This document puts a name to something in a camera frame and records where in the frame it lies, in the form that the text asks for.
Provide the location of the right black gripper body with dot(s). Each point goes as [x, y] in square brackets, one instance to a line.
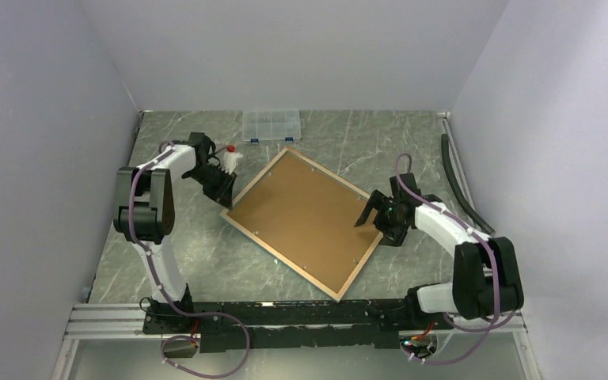
[387, 221]

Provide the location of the clear plastic organizer box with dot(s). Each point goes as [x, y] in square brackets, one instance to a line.
[271, 125]

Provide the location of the brown frame backing board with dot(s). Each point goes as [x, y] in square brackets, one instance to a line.
[304, 220]

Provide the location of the black mounting base bar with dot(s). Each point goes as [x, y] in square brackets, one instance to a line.
[224, 326]

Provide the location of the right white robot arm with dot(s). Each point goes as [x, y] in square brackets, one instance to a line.
[486, 280]

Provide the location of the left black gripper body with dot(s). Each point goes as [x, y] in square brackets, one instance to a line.
[216, 181]

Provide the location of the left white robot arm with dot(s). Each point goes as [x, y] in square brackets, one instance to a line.
[144, 208]

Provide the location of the aluminium rail frame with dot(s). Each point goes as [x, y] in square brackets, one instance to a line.
[124, 321]

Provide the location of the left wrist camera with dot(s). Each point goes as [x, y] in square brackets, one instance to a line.
[229, 159]

